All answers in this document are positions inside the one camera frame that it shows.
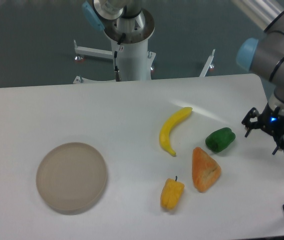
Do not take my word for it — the beige round plate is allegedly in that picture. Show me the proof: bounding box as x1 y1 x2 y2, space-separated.
36 142 108 215

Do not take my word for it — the yellow banana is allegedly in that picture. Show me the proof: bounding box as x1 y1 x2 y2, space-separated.
159 106 193 157

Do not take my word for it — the yellow bell pepper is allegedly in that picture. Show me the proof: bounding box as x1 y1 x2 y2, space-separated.
160 176 185 210

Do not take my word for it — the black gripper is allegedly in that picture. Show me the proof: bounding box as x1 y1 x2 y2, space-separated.
242 104 284 155

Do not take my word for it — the orange triangular bread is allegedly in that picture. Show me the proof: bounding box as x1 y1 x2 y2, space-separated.
192 147 222 193

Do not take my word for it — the green bell pepper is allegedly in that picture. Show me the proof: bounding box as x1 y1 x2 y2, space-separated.
205 127 236 153

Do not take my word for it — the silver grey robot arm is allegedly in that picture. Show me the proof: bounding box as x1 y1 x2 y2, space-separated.
74 0 284 151

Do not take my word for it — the black cable on pedestal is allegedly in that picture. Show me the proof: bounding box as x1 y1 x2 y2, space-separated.
113 32 126 82

